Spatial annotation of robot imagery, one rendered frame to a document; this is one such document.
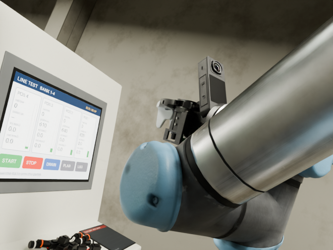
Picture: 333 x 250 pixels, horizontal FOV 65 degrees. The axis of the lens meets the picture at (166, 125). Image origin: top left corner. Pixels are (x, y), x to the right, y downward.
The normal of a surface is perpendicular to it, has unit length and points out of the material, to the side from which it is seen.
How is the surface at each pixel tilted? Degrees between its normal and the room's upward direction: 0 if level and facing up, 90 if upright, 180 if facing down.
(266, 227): 101
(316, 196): 90
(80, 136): 76
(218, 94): 62
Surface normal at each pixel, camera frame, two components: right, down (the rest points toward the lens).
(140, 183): -0.76, -0.34
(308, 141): -0.22, 0.49
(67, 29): 0.81, 0.28
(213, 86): 0.60, -0.32
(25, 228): 0.94, 0.08
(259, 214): 0.59, -0.02
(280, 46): -0.45, -0.25
